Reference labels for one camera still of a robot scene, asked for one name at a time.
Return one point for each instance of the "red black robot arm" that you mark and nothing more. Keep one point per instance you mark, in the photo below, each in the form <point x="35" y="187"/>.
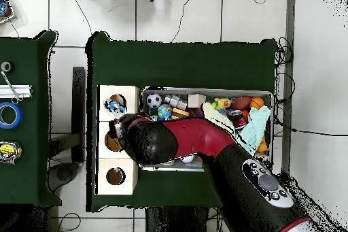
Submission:
<point x="195" y="136"/>

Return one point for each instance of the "clear mesh bin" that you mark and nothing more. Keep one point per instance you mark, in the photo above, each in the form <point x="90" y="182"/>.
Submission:
<point x="239" y="91"/>

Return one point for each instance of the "wooden box with three holes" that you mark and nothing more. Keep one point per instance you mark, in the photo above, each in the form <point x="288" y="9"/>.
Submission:
<point x="130" y="185"/>

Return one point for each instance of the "small cluttered tray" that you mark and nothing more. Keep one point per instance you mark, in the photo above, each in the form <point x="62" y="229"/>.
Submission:
<point x="6" y="14"/>

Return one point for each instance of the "toy burger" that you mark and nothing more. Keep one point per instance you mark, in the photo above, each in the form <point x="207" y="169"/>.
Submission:
<point x="180" y="112"/>

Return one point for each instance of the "plain wooden block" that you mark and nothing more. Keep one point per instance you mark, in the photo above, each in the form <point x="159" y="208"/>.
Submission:
<point x="197" y="100"/>

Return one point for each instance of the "cream knitted cloth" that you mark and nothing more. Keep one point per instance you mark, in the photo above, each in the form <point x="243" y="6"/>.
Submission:
<point x="214" y="115"/>

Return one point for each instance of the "dark green tablecloth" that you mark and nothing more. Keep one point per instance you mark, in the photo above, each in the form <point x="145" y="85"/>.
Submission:
<point x="32" y="174"/>
<point x="190" y="66"/>

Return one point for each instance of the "silver-topped soda can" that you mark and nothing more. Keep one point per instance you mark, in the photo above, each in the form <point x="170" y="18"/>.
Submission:
<point x="236" y="117"/>

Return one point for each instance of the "mint green knitted cloth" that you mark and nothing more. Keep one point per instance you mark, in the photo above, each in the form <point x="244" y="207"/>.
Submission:
<point x="255" y="128"/>

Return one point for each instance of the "blue tape roll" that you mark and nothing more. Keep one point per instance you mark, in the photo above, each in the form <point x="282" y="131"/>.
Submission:
<point x="19" y="115"/>

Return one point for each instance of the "metal scissors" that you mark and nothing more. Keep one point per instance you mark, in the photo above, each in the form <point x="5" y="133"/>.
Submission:
<point x="11" y="87"/>

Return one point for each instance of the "yellow tape measure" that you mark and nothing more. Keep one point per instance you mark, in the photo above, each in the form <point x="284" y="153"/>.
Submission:
<point x="8" y="150"/>

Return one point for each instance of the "small grey tape roll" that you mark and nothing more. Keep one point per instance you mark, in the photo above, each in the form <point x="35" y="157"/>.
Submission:
<point x="6" y="66"/>

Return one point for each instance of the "aluminium rail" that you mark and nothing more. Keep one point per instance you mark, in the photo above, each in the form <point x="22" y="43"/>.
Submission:
<point x="24" y="91"/>

